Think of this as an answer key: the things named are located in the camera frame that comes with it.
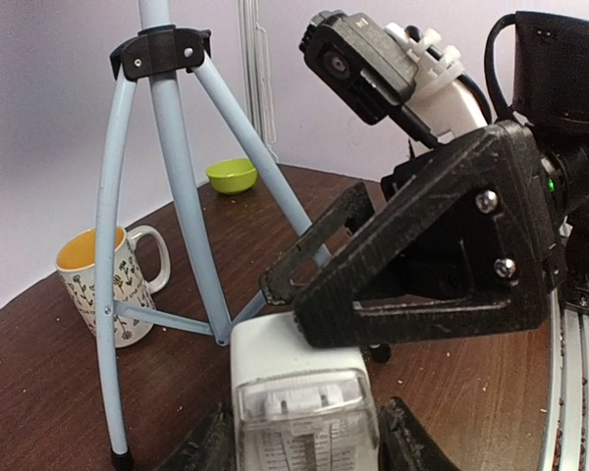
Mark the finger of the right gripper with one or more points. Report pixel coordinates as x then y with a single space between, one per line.
350 211

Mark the green bowl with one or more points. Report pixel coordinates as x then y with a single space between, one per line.
232 176

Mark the white metronome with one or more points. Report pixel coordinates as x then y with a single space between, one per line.
297 407

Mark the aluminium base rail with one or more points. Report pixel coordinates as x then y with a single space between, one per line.
566 438

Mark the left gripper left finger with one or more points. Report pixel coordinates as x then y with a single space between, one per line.
210 445

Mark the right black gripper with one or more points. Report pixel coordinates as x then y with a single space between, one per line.
467 245

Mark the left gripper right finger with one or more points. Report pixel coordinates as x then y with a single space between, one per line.
404 442

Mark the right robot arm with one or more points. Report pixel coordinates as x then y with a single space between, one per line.
551 98

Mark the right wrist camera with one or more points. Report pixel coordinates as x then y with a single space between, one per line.
395 72

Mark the white tripod stand pole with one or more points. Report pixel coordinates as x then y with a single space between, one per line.
157 53

